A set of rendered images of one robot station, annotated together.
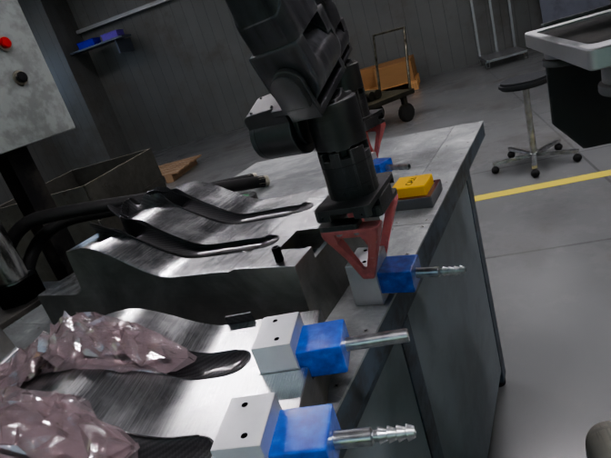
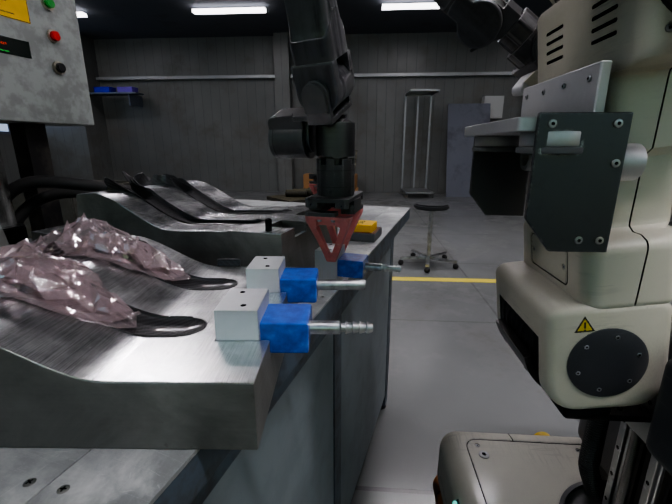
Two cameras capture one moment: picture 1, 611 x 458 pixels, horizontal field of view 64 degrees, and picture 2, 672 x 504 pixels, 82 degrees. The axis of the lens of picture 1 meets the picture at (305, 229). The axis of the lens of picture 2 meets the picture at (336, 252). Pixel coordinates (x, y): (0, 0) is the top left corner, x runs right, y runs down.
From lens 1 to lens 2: 13 cm
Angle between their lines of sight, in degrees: 14
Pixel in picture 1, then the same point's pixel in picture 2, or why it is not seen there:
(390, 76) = not seen: hidden behind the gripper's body
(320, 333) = (300, 272)
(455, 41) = (388, 173)
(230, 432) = (231, 303)
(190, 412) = (184, 305)
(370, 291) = (329, 272)
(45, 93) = (76, 88)
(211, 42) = (209, 120)
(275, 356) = (263, 278)
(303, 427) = (288, 312)
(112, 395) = (116, 280)
